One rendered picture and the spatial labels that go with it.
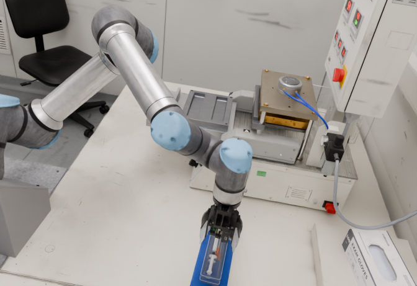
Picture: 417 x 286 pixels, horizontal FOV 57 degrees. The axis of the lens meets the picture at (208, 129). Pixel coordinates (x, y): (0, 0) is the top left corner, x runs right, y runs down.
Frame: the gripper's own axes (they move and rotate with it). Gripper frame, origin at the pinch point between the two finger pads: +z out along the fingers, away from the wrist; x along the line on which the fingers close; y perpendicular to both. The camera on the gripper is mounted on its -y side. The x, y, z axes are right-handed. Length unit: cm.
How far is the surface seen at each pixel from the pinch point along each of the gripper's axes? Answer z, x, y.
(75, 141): 85, -114, -126
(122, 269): 8.2, -24.1, 10.6
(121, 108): 9, -56, -67
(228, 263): 8.2, 4.2, 0.4
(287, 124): -20.5, 13.8, -35.6
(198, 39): 17, -45, -186
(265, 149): -13.4, 8.4, -29.2
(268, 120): -20.9, 7.4, -35.3
